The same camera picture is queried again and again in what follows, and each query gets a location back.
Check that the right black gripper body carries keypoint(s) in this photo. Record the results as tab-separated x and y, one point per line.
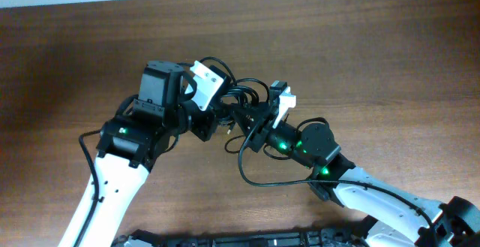
259	140

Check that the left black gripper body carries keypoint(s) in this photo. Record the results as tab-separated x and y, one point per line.
202	121

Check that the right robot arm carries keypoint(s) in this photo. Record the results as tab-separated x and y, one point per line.
393	217

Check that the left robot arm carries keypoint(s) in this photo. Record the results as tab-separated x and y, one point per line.
173	98

